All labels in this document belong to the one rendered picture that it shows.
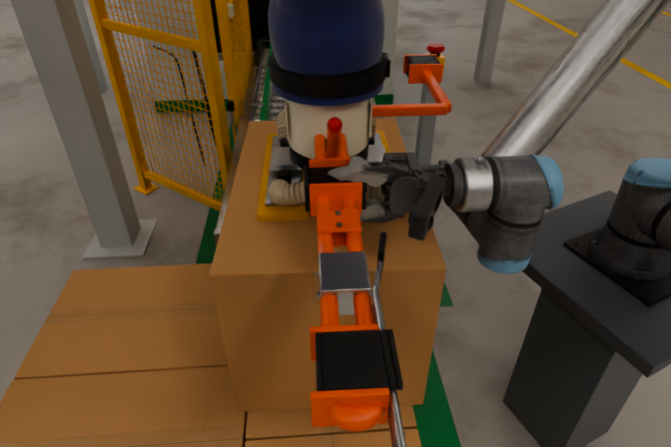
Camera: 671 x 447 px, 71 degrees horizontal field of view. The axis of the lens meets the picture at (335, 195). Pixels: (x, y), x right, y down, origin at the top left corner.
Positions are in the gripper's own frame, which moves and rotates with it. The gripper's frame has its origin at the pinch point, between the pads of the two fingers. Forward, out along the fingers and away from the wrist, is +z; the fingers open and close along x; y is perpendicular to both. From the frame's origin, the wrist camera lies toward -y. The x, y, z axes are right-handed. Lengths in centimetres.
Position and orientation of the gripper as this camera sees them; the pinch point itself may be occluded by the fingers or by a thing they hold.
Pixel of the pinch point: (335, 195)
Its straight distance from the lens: 74.9
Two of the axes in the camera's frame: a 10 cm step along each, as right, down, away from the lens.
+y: -0.7, -5.6, 8.2
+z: -10.0, 0.3, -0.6
